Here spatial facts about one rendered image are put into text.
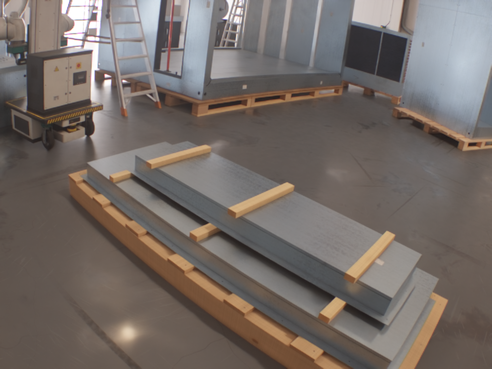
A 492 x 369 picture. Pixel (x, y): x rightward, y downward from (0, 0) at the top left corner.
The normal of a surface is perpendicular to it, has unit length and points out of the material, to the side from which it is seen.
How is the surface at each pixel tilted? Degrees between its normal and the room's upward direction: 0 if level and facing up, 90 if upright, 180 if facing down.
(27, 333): 0
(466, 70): 90
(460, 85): 90
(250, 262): 0
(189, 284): 90
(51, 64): 90
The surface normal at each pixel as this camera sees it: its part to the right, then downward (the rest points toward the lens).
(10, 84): 0.77, 0.36
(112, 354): 0.12, -0.89
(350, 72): -0.58, 0.30
